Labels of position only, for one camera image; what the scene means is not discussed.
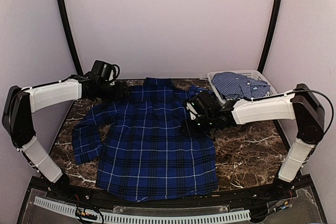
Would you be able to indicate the black frame post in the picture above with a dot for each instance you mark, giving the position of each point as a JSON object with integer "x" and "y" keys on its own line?
{"x": 69, "y": 37}
{"x": 270, "y": 34}

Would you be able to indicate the blue plaid long sleeve shirt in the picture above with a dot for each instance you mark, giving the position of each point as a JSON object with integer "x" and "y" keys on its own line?
{"x": 143, "y": 154}

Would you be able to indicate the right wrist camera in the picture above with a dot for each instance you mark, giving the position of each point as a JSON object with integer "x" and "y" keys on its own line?
{"x": 203, "y": 104}

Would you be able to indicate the black frame post right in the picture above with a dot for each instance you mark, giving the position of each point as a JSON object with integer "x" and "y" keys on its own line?
{"x": 270, "y": 34}

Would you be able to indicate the white slotted cable duct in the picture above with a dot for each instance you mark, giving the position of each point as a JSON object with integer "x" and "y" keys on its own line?
{"x": 123, "y": 214}

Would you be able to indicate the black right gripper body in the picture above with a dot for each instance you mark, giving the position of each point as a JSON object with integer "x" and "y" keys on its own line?
{"x": 206, "y": 125}

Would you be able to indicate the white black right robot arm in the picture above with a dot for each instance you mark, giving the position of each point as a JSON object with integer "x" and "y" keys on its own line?
{"x": 299, "y": 112}

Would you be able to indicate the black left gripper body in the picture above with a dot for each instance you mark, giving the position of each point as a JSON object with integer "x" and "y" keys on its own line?
{"x": 106, "y": 93}

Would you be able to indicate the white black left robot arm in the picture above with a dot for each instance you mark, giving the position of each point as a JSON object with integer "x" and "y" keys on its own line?
{"x": 23, "y": 105}

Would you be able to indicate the white plastic laundry basket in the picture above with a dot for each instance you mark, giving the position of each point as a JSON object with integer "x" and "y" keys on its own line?
{"x": 254, "y": 74}

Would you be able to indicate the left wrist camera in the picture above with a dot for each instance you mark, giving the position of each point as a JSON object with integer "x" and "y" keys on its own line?
{"x": 103, "y": 72}

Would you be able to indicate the blue small-check shirt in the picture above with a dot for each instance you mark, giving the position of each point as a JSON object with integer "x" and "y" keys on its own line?
{"x": 237, "y": 86}

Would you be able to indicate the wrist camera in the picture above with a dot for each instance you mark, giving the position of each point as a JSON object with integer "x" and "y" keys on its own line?
{"x": 203, "y": 104}
{"x": 103, "y": 72}

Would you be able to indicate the black frame post left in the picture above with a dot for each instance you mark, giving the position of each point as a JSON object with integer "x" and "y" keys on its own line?
{"x": 69, "y": 37}

